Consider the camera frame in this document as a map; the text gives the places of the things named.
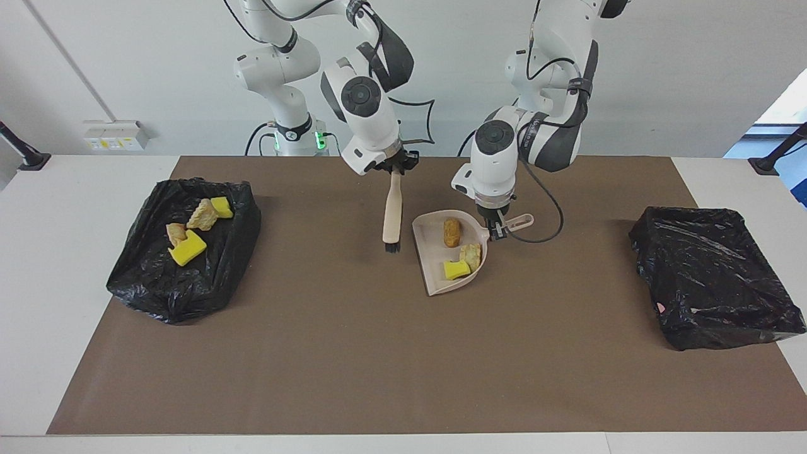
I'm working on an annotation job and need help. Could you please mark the beige hand brush black bristles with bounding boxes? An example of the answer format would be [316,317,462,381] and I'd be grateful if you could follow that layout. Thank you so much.
[382,170,404,254]

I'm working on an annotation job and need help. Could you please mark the beige plastic dustpan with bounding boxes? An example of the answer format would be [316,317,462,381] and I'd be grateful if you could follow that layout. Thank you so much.
[412,210,535,297]

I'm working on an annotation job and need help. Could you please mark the pale crumbly bread piece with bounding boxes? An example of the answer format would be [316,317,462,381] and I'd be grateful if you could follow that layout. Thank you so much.
[186,198,219,231]

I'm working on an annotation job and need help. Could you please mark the notched all-yellow sponge piece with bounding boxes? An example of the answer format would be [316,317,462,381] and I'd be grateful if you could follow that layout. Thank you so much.
[168,230,207,267]

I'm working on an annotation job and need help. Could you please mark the black bag-lined bin pink spot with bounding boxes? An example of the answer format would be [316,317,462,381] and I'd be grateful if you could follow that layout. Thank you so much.
[629,206,807,351]

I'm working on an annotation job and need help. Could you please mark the brown table mat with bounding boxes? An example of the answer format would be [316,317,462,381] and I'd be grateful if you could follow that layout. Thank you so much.
[46,156,807,436]

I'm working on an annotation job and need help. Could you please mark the black clamp stand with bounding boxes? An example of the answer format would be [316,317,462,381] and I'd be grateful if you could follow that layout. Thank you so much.
[0,121,52,172]
[748,123,807,176]

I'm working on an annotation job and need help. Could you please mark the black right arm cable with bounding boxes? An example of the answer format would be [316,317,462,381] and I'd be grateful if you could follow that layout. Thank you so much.
[224,0,437,147]

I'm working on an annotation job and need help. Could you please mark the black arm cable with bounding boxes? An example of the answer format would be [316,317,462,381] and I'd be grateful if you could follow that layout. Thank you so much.
[504,0,596,244]
[224,0,437,147]

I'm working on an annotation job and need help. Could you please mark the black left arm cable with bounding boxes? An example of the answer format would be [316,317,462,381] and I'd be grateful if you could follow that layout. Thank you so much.
[504,0,596,244]

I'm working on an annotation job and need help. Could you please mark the white wall socket strip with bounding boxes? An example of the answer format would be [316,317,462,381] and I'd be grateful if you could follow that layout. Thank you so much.
[83,120,152,152]

